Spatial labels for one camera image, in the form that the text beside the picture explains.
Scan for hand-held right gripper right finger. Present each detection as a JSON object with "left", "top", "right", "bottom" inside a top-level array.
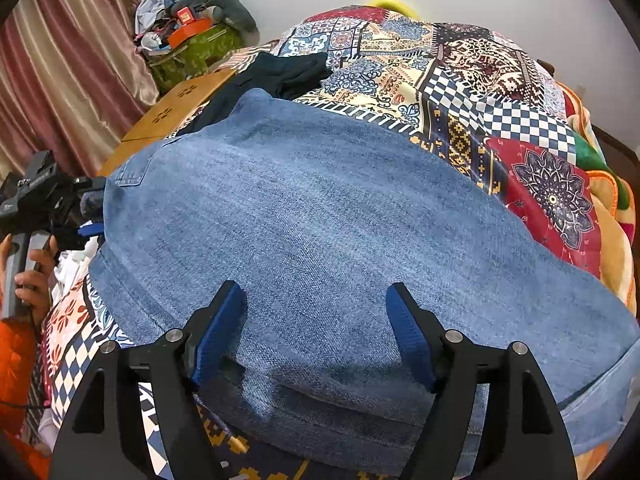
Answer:
[{"left": 386, "top": 282, "right": 578, "bottom": 480}]

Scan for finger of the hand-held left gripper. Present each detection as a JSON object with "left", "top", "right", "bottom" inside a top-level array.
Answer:
[
  {"left": 75, "top": 176, "right": 108, "bottom": 222},
  {"left": 52, "top": 220, "right": 107, "bottom": 252}
]

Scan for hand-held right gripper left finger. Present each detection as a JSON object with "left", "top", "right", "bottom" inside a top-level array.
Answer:
[{"left": 50, "top": 280, "right": 247, "bottom": 480}]

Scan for blue denim pants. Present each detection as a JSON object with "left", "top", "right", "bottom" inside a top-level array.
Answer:
[{"left": 89, "top": 88, "right": 640, "bottom": 476}]

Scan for person's left hand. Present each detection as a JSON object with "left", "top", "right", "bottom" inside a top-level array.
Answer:
[{"left": 0, "top": 234, "right": 60, "bottom": 331}]

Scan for white cloth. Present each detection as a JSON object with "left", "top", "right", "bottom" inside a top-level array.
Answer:
[{"left": 49, "top": 237, "right": 103, "bottom": 303}]

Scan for wooden folding table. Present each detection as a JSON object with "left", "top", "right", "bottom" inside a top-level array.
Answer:
[{"left": 100, "top": 67, "right": 238, "bottom": 176}]

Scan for striped maroon curtain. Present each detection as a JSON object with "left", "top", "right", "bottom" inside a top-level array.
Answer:
[{"left": 0, "top": 0, "right": 161, "bottom": 181}]

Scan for green patterned bag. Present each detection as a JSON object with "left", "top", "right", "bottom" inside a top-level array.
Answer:
[{"left": 147, "top": 22, "right": 241, "bottom": 93}]

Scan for orange box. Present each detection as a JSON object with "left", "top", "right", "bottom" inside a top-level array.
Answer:
[{"left": 167, "top": 6, "right": 213, "bottom": 48}]

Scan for pile of mixed clothes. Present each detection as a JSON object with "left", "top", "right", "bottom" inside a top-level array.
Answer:
[{"left": 134, "top": 0, "right": 188, "bottom": 56}]

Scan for dark navy garment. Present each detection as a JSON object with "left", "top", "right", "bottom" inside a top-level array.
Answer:
[{"left": 175, "top": 52, "right": 333, "bottom": 136}]

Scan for orange yellow plush blanket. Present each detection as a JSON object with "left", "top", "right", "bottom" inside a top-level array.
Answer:
[{"left": 557, "top": 80, "right": 640, "bottom": 311}]

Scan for grey plush toy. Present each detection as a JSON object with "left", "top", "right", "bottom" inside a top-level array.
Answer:
[{"left": 187, "top": 0, "right": 261, "bottom": 43}]

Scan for patchwork printed bedsheet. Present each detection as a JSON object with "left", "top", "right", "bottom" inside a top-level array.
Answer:
[{"left": 30, "top": 5, "right": 608, "bottom": 480}]

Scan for yellow plush item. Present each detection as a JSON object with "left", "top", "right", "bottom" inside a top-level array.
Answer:
[{"left": 367, "top": 0, "right": 418, "bottom": 17}]

